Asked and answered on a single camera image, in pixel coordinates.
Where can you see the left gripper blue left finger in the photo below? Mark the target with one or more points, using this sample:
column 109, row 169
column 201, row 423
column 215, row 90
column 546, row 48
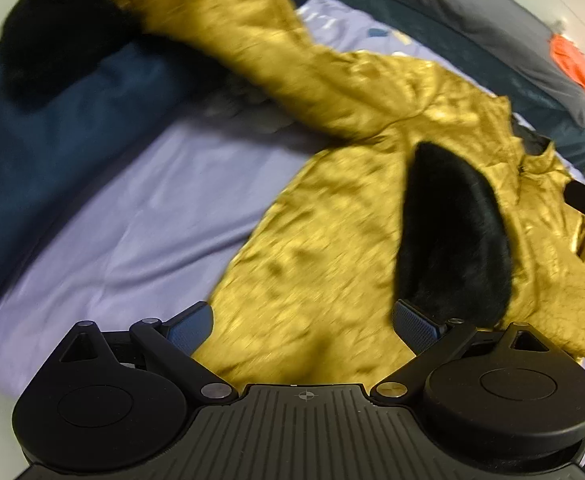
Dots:
column 190, row 328

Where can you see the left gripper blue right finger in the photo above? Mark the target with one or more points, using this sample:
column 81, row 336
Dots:
column 417, row 330

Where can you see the gold satin jacket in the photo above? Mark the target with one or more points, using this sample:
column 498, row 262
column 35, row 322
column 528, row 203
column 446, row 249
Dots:
column 308, row 297

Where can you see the purple floral bed sheet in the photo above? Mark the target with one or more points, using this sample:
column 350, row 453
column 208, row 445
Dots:
column 161, row 228

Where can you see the orange cloth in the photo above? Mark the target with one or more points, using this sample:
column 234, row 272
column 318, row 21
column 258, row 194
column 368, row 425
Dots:
column 569, row 58

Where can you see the grey duvet on bed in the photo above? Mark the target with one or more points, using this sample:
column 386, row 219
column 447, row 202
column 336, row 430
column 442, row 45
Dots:
column 514, row 36

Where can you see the navy blue folded garment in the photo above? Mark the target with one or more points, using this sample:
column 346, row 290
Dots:
column 48, row 154

